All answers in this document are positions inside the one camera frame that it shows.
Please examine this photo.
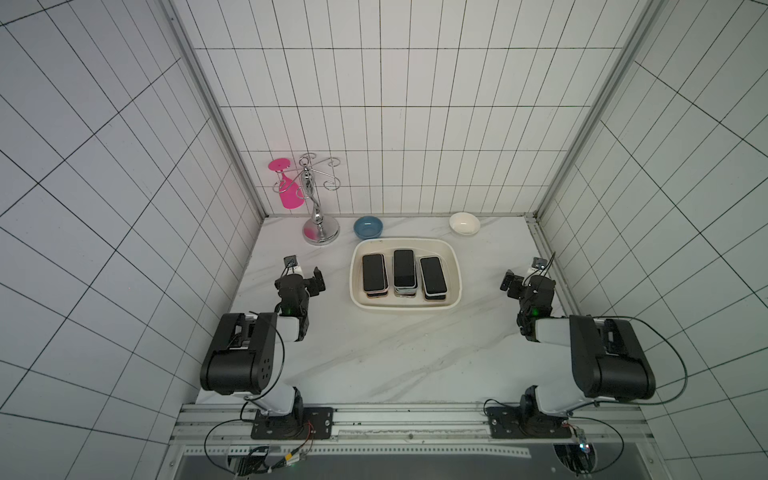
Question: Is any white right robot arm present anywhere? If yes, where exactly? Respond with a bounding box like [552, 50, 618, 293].
[495, 271, 656, 438]

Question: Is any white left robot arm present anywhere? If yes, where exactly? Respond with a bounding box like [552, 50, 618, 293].
[199, 268, 326, 439]

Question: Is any white plastic storage box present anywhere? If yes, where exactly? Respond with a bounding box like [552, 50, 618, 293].
[349, 237, 463, 313]

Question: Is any chrome glass holder stand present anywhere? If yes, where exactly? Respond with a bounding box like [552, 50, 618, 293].
[291, 152, 341, 246]

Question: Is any blue ceramic bowl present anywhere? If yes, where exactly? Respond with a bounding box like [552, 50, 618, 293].
[353, 215, 383, 240]

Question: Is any white ceramic bowl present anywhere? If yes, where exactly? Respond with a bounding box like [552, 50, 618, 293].
[449, 212, 481, 236]

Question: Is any pink plastic wine glass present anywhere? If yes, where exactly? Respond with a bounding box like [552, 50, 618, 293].
[268, 158, 305, 210]

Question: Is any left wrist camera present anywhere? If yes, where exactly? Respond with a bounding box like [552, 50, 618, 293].
[281, 255, 303, 277]

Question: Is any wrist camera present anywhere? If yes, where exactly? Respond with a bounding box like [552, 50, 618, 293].
[525, 257, 550, 277]
[281, 255, 303, 277]

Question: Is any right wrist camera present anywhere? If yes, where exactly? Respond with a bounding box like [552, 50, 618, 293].
[525, 257, 550, 277]

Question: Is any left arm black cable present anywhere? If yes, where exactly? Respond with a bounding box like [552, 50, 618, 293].
[202, 311, 316, 478]

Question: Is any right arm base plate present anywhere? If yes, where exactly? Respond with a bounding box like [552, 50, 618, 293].
[485, 406, 572, 440]

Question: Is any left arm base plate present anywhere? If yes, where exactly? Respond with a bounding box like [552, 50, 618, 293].
[250, 407, 335, 440]

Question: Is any aluminium mounting rail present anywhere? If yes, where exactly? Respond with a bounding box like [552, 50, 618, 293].
[169, 403, 655, 460]

